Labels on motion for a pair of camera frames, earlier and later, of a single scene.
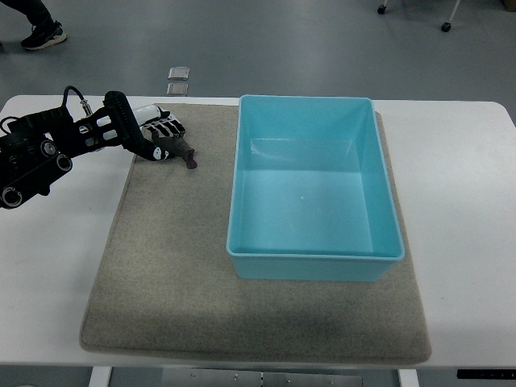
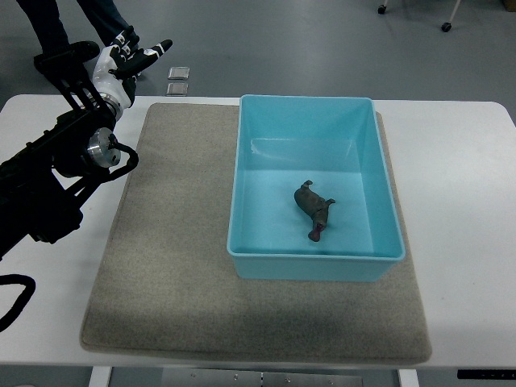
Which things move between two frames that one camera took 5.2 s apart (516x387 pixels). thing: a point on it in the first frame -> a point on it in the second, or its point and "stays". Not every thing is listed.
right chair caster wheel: x=446 y=27 stays
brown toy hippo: x=176 y=146 -> x=314 y=205
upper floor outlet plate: x=178 y=73 stays
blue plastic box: x=310 y=195 stays
